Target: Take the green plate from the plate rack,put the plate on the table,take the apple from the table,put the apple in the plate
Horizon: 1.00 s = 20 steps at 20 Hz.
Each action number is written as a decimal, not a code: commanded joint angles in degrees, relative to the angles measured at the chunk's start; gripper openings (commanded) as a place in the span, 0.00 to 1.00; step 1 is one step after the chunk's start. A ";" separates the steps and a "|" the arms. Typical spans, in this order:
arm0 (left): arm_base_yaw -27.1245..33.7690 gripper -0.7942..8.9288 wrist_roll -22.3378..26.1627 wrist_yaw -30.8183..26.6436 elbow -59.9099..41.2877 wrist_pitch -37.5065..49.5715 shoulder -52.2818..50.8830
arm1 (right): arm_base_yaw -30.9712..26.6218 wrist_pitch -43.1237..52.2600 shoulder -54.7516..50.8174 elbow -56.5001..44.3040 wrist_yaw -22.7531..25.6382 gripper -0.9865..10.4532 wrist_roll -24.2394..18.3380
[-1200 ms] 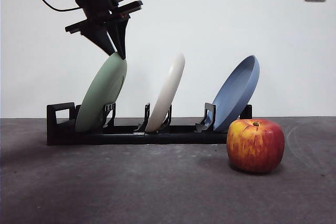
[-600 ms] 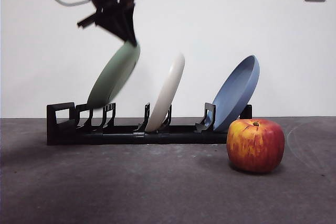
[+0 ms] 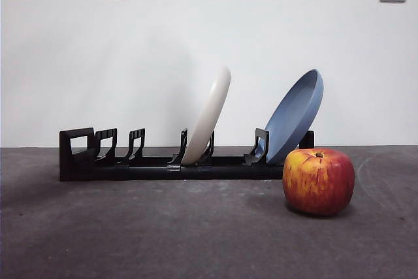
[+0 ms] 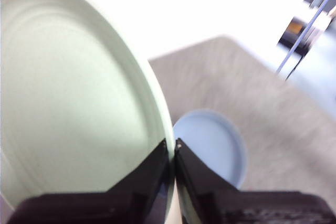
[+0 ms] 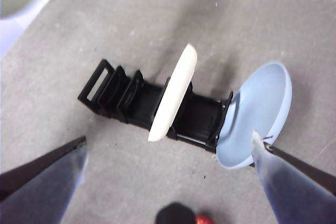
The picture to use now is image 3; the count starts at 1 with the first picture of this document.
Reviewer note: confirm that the red yellow apple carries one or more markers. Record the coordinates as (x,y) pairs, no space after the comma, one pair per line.
(318,182)

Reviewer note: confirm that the cream white plate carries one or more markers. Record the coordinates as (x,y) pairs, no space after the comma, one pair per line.
(209,112)

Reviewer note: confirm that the black plate rack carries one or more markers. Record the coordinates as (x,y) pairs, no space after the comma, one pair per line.
(147,172)

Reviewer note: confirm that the blue plate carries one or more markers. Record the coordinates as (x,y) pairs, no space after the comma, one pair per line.
(290,119)

